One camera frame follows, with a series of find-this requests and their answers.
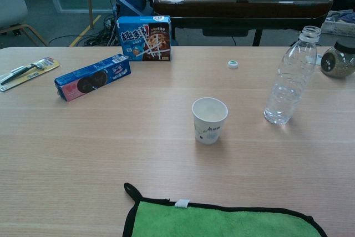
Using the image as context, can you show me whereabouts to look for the blue chocolate chip cookie box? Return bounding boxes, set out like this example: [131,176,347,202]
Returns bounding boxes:
[116,15,173,63]

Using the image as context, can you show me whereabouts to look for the white plastic basket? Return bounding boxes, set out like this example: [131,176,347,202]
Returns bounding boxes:
[323,12,355,38]

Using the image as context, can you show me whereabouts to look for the blue long sandwich cookie box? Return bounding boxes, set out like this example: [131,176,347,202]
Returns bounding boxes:
[54,55,131,103]

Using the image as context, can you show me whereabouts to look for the glass jar with black lid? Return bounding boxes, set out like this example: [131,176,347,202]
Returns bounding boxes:
[321,40,355,78]

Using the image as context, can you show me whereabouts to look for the green cloth with black edge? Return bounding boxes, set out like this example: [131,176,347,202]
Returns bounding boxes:
[123,183,328,237]

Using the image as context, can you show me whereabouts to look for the clear plastic bottle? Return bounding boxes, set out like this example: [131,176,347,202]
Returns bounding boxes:
[263,25,322,125]

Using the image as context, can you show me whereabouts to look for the brown mahjong table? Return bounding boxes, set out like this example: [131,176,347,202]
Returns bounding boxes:
[152,0,334,47]

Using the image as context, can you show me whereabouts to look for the black razor in yellow pack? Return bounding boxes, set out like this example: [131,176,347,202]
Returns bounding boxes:
[0,57,62,92]

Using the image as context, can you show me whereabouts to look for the white printed paper cup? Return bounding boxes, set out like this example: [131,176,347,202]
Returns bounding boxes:
[191,97,229,145]

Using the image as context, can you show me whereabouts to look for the tangle of black floor cables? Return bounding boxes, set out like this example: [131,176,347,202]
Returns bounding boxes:
[48,16,118,48]

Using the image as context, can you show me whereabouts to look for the white chair with wooden legs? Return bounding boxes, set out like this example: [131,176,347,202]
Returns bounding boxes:
[0,0,48,47]

